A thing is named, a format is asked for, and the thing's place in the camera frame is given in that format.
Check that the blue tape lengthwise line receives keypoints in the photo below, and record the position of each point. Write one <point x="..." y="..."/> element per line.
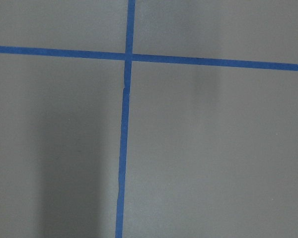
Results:
<point x="125" y="118"/>

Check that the blue tape crosswise line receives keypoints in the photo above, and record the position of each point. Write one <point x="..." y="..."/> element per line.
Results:
<point x="147" y="58"/>

